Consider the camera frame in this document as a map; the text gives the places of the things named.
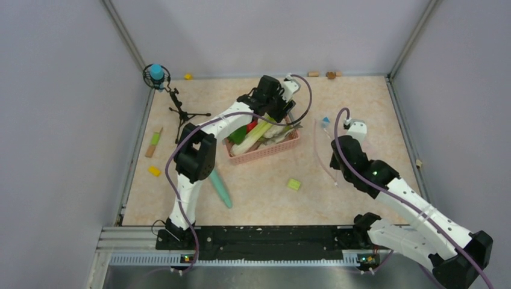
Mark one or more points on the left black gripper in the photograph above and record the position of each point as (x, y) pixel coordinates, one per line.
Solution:
(280, 114)

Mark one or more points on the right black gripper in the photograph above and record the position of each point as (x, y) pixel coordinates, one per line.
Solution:
(334, 162)

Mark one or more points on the clear pink zip bag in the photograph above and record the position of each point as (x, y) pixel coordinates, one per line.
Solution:
(321, 148)

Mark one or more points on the green celery stalk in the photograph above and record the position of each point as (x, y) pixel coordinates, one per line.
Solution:
(251, 139)

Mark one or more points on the green bell pepper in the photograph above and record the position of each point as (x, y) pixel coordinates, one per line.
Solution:
(238, 136)

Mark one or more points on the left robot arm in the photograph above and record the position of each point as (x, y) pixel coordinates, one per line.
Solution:
(195, 154)

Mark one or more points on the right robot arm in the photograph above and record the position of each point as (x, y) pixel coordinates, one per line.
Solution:
(453, 254)

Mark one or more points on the white cauliflower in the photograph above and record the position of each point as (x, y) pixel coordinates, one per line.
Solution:
(275, 132)

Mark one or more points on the grey toy fish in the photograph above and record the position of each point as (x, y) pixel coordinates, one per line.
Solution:
(271, 142)

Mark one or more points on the pink plastic basket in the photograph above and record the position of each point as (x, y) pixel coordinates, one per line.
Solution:
(262, 151)

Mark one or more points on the green square block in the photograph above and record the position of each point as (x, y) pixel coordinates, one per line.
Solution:
(293, 184)

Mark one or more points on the teal silicone tool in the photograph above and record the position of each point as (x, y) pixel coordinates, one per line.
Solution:
(220, 188)

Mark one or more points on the blue microphone on tripod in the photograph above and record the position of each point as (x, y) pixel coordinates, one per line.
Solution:
(157, 77)

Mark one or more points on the green and wood stick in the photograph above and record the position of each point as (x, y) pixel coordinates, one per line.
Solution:
(154, 142)

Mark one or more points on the yellow block at left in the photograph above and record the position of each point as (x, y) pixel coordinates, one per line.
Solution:
(154, 171)

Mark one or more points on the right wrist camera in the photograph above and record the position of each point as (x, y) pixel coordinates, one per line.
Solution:
(357, 129)

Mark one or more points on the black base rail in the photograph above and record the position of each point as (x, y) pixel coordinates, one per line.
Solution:
(265, 243)

